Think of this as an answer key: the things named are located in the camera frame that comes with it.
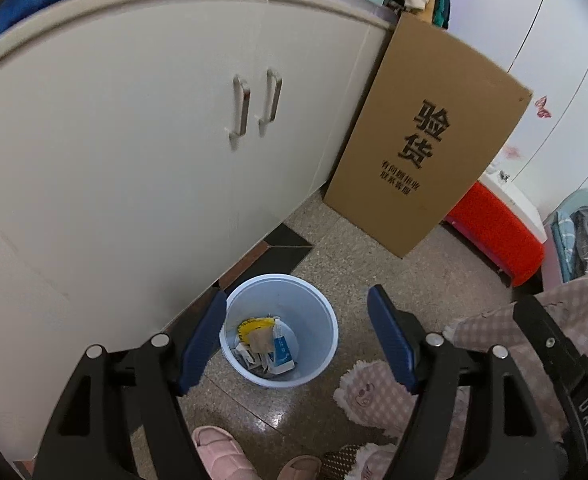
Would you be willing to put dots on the pink rubber slipper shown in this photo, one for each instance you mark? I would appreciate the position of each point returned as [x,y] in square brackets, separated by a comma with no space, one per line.
[224,452]
[299,467]

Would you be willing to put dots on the pink brown butterfly sticker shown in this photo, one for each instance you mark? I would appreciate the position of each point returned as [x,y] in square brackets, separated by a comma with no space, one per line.
[541,107]

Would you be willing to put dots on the large cardboard box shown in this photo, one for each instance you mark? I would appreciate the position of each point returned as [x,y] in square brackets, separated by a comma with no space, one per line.
[423,135]

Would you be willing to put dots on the pale pink butterfly sticker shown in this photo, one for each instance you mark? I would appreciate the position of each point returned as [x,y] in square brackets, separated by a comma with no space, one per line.
[511,152]

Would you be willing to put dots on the white two-door cabinet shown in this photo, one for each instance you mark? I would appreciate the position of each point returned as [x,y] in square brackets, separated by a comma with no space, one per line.
[124,160]

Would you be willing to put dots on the light blue plastic bin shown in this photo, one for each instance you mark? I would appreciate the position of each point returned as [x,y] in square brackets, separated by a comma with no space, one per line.
[314,310]

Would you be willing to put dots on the brown paper scrap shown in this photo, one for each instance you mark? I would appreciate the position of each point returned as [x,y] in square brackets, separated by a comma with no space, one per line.
[261,341]

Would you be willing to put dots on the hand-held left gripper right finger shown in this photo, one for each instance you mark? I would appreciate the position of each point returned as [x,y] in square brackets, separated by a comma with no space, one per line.
[391,340]

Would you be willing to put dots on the red storage box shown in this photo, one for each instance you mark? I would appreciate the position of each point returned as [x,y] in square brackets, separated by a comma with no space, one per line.
[498,230]

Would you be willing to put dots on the blue white box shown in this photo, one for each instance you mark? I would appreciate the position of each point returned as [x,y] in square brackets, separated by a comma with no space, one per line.
[284,350]

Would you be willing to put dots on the pink plush slipper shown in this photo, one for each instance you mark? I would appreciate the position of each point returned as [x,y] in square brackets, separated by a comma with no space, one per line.
[368,395]
[456,329]
[368,460]

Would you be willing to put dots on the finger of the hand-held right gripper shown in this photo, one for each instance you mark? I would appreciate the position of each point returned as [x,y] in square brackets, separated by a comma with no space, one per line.
[543,335]

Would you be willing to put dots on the white wardrobe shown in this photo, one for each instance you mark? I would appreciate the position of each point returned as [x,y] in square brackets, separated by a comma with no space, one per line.
[548,35]

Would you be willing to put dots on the yellow packet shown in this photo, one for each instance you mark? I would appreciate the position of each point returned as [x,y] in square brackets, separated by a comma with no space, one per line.
[249,326]

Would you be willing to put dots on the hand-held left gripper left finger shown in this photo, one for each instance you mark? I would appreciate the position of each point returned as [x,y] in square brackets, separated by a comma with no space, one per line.
[199,350]

